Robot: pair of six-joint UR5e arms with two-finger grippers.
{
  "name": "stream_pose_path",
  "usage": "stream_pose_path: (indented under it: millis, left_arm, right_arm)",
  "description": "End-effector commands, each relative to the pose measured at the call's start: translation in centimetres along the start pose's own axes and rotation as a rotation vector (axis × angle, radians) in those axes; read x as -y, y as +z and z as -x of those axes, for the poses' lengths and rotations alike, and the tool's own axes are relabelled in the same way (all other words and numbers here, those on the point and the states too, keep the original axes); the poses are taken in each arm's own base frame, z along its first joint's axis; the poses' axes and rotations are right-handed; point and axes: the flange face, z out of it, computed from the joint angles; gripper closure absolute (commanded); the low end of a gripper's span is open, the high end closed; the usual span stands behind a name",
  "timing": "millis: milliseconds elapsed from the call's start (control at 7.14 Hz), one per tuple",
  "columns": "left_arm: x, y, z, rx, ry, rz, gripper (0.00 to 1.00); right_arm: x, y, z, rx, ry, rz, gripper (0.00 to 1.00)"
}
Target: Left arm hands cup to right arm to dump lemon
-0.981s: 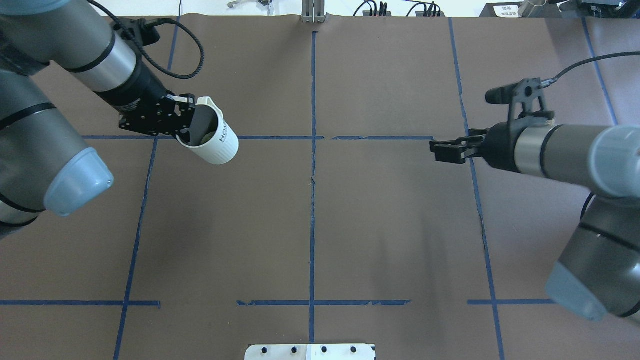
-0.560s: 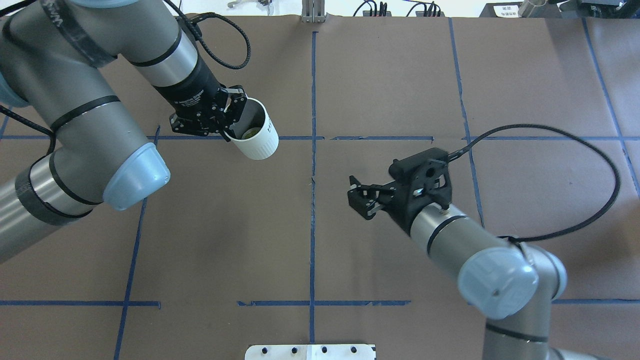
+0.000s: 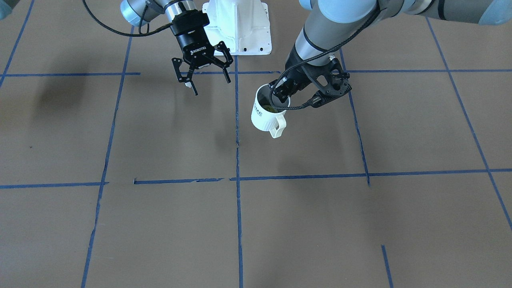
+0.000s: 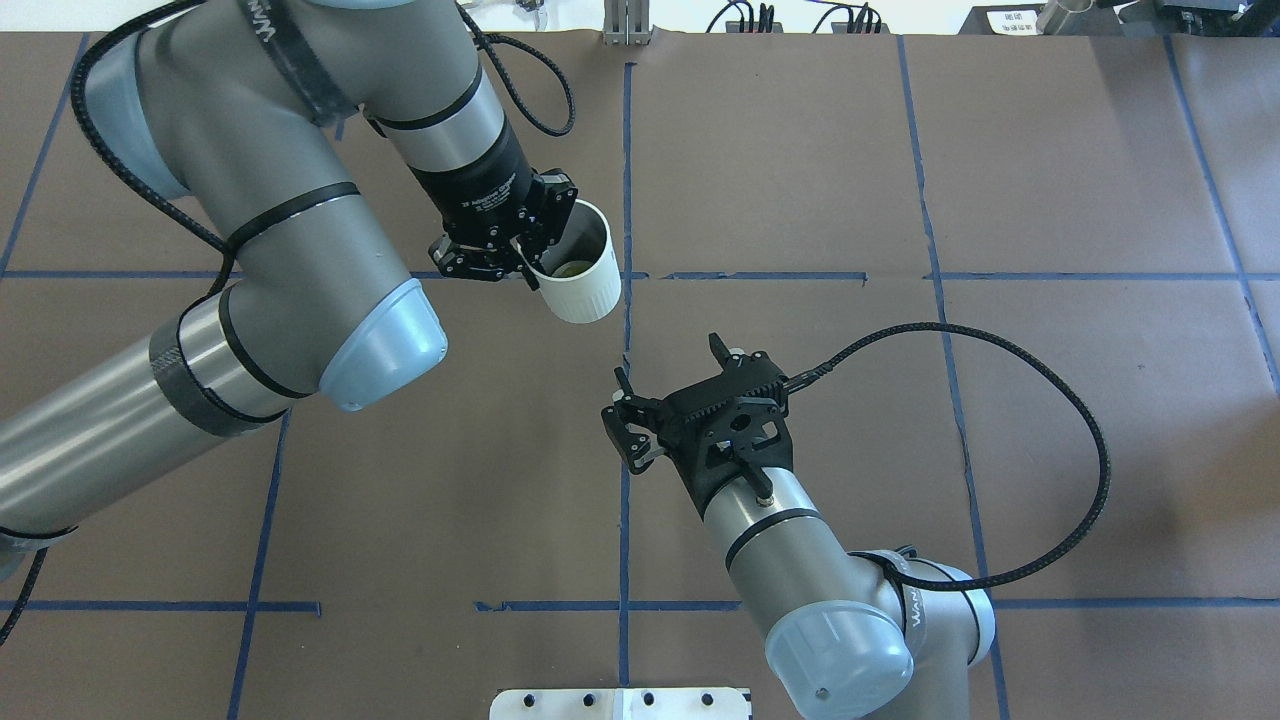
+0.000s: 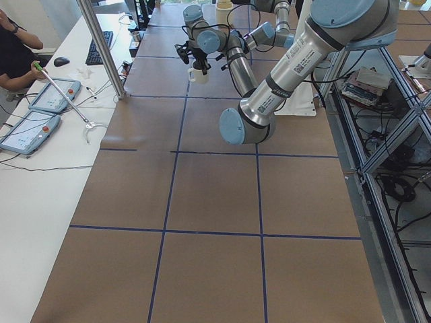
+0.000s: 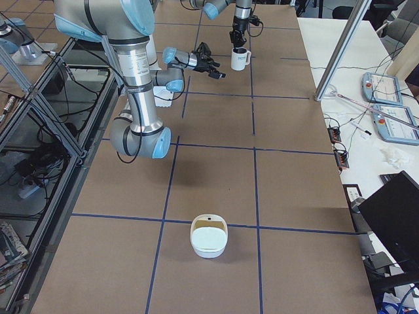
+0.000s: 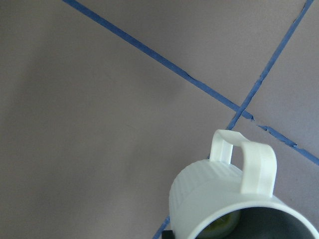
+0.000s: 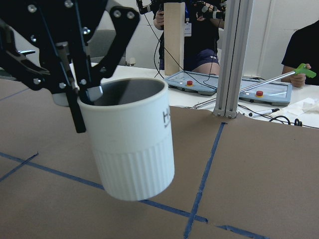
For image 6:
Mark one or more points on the white ribbed HOME mug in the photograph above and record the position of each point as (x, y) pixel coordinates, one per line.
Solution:
(240, 58)

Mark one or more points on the aluminium profile post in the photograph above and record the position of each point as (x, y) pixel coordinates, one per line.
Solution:
(348, 32)

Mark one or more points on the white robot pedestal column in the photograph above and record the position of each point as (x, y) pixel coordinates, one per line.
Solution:
(163, 98)

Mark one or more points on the black power strip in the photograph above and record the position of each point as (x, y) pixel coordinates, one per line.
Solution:
(341, 157)
(334, 134)

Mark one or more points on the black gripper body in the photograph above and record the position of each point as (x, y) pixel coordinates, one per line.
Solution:
(239, 25)
(201, 64)

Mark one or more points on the teach pendant upper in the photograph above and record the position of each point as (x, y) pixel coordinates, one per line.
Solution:
(381, 89)

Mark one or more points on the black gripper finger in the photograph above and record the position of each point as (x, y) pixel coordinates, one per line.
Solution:
(237, 39)
(215, 74)

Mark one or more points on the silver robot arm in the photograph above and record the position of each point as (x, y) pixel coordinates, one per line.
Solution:
(128, 25)
(243, 16)

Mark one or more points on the black power strip right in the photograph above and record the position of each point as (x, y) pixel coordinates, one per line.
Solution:
(341, 157)

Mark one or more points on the black monitor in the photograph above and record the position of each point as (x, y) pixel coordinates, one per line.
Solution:
(392, 214)

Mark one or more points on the teach pendant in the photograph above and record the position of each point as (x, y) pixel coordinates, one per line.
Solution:
(386, 118)
(381, 89)

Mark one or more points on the black power strip left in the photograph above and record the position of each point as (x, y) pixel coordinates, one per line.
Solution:
(334, 134)

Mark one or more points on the teach pendant lower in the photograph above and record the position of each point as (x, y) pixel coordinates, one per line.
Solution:
(386, 118)

